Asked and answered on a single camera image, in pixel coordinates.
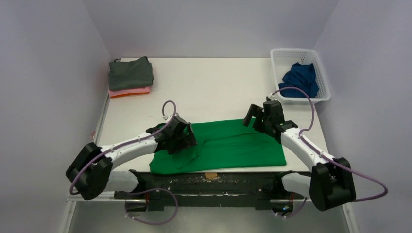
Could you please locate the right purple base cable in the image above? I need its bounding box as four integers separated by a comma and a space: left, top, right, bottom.
274, 197, 308, 219

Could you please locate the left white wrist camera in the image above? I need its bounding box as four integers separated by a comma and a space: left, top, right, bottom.
162, 114, 175, 122

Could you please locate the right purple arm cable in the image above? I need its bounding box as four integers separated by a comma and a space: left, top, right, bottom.
272, 86, 389, 202

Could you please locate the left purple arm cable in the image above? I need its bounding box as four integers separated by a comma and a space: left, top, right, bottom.
69, 100, 178, 196

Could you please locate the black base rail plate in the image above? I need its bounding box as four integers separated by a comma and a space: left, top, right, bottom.
114, 172, 304, 213

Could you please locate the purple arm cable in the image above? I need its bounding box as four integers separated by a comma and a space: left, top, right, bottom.
272, 86, 389, 202
69, 100, 178, 196

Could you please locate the white plastic basket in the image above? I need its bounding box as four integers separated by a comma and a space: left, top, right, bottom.
270, 48, 331, 104

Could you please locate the green t-shirt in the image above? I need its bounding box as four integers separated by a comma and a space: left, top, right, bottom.
149, 119, 287, 174

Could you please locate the brown tape piece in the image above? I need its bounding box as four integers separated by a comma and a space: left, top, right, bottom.
205, 172, 218, 180

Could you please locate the dark grey folded t-shirt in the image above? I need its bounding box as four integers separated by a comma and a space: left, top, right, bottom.
108, 56, 154, 91

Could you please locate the blue crumpled t-shirt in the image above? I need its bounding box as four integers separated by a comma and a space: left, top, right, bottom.
279, 63, 319, 98

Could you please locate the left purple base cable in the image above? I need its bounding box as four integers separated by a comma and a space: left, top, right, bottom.
124, 187, 179, 225

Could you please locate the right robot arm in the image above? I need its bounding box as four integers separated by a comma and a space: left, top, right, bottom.
243, 100, 356, 211

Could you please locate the orange folded t-shirt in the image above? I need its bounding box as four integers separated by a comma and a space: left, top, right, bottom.
109, 92, 149, 99

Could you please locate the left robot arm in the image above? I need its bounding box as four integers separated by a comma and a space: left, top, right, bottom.
65, 116, 198, 200

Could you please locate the pink folded t-shirt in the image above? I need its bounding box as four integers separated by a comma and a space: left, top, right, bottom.
108, 87, 151, 94

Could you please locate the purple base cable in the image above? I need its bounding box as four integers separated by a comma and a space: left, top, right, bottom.
274, 197, 308, 219
124, 187, 179, 225

